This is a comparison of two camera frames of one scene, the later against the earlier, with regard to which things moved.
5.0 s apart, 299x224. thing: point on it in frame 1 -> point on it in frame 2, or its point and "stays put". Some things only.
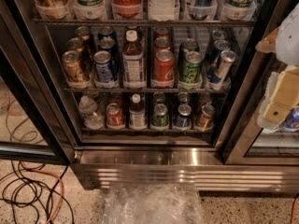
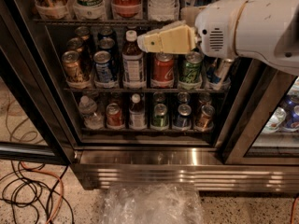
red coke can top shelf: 127,0 stays put
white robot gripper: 289,44 -> 217,27
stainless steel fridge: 146,87 stays put
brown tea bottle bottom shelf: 136,113 stays put
